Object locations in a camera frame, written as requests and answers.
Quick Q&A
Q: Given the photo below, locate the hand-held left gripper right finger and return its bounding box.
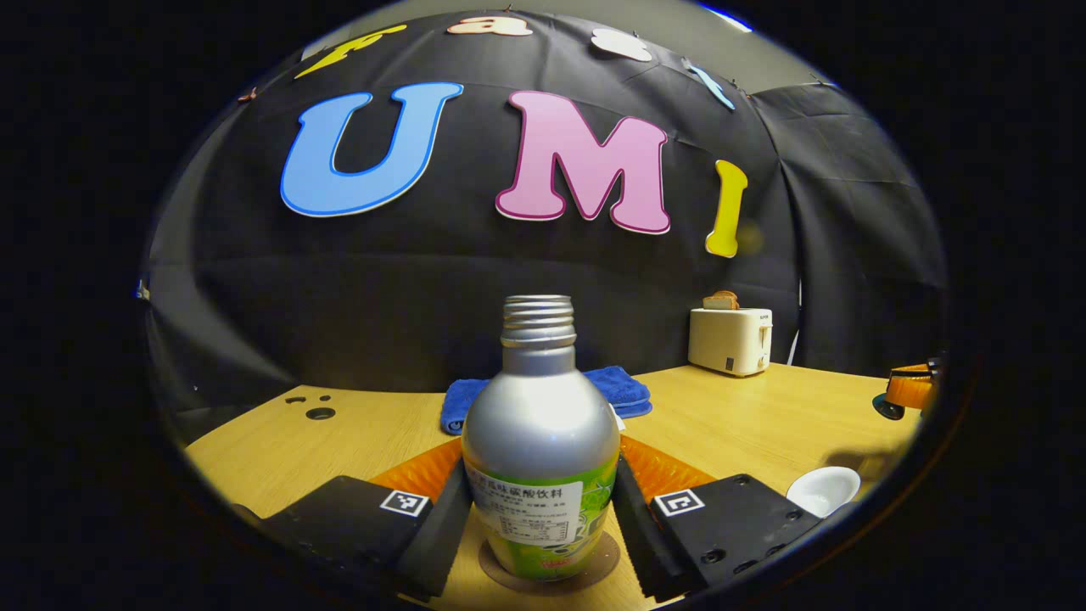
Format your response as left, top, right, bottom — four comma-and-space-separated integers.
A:
613, 434, 824, 603

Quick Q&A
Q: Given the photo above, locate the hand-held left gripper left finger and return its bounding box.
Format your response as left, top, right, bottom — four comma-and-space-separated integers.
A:
231, 437, 473, 603

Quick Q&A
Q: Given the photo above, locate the brown round coaster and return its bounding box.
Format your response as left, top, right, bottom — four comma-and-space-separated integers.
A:
478, 530, 621, 595

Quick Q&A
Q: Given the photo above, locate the blue teacup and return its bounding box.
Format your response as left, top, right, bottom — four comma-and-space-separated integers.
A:
786, 466, 862, 519

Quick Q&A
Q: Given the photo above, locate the silver green water bottle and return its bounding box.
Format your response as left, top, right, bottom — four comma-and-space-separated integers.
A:
462, 294, 621, 582

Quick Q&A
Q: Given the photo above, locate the blue folded towel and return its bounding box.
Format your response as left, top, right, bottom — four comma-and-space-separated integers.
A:
439, 366, 653, 436

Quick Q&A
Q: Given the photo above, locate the white toaster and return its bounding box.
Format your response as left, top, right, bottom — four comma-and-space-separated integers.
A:
688, 307, 774, 378

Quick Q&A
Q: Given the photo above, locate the black backdrop cloth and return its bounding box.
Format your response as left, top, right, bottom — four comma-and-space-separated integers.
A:
140, 10, 949, 446

